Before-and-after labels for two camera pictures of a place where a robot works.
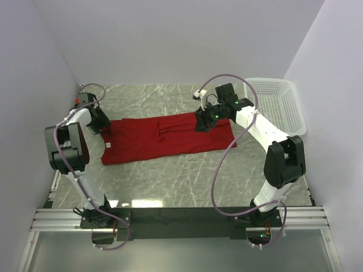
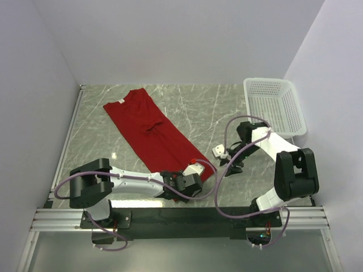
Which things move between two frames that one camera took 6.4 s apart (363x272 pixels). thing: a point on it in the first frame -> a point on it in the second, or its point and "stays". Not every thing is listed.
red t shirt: (130, 139) -> (148, 130)
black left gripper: (104, 121) -> (180, 173)
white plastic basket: (278, 102) stays
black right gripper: (202, 119) -> (232, 169)
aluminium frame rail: (57, 220) stays
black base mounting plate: (178, 222) stays
